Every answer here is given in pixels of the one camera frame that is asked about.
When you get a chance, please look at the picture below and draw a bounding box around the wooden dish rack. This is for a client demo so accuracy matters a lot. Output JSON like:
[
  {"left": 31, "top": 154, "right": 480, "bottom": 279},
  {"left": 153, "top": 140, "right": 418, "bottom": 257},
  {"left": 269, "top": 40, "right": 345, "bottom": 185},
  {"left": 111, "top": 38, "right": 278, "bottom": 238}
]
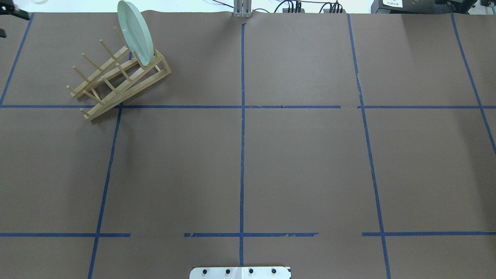
[{"left": 67, "top": 27, "right": 172, "bottom": 121}]

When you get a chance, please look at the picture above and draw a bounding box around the black usb hub right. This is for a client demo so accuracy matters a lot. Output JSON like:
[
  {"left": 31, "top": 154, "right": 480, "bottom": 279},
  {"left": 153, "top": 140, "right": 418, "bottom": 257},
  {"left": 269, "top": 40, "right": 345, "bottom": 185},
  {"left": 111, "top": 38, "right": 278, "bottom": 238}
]
[{"left": 319, "top": 0, "right": 346, "bottom": 14}]

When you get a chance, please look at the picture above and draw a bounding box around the black computer box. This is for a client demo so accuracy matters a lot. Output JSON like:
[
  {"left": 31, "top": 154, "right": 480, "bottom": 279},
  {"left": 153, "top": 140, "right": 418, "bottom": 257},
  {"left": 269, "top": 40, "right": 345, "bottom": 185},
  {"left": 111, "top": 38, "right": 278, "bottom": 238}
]
[{"left": 370, "top": 0, "right": 477, "bottom": 14}]

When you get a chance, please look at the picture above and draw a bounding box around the black usb hub left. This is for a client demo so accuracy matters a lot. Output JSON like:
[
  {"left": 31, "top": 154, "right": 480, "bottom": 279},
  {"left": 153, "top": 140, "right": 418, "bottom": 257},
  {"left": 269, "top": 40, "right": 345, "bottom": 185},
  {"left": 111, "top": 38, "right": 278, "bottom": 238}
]
[{"left": 281, "top": 0, "right": 305, "bottom": 14}]

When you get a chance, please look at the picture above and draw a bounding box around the pale green plate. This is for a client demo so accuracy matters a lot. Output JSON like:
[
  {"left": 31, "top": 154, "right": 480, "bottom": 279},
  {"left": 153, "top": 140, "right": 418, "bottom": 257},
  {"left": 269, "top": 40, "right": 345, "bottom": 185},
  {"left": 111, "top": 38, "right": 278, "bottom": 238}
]
[{"left": 117, "top": 0, "right": 154, "bottom": 66}]

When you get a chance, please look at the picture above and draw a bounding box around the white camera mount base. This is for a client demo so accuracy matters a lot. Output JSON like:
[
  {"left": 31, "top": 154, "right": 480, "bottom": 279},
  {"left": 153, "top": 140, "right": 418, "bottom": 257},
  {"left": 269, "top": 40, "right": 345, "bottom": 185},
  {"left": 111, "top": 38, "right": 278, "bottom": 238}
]
[{"left": 189, "top": 266, "right": 292, "bottom": 279}]

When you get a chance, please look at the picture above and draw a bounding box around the grey aluminium frame post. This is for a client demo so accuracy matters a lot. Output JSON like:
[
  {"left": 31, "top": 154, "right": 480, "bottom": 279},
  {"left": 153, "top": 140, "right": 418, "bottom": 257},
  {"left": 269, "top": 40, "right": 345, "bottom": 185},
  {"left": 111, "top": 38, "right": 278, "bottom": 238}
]
[{"left": 233, "top": 0, "right": 253, "bottom": 18}]

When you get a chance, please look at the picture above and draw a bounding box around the black usb hub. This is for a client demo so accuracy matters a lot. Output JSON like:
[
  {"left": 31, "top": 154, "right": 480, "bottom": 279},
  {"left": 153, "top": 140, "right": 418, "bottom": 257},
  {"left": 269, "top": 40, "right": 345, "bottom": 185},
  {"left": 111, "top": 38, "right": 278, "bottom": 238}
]
[
  {"left": 281, "top": 0, "right": 305, "bottom": 14},
  {"left": 319, "top": 0, "right": 346, "bottom": 14}
]

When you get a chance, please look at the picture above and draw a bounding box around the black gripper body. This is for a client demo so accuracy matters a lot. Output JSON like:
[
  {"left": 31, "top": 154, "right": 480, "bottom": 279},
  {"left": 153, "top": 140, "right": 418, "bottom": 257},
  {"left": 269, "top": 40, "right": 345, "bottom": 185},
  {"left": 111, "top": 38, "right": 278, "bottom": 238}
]
[{"left": 0, "top": 4, "right": 30, "bottom": 21}]

